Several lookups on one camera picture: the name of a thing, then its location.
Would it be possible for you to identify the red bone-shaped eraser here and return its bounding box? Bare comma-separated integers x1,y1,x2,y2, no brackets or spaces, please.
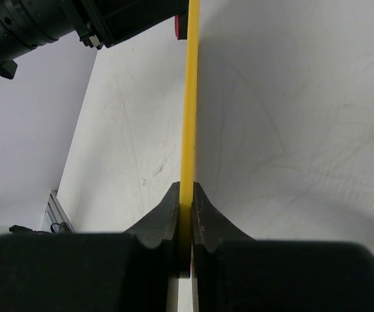
174,13,188,40

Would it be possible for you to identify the yellow-framed whiteboard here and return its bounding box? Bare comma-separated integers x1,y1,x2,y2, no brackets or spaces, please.
178,1,200,278

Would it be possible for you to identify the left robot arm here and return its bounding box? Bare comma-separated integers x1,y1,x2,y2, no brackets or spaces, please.
0,0,189,79

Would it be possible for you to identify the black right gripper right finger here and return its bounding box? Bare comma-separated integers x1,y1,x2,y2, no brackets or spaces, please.
192,183,374,311

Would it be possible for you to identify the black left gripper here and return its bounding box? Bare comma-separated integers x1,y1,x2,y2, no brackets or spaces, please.
61,0,189,49

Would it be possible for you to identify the aluminium mounting rail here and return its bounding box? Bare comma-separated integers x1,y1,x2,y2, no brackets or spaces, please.
46,190,75,234

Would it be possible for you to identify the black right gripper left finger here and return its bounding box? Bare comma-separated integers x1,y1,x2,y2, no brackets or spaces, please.
0,183,180,311

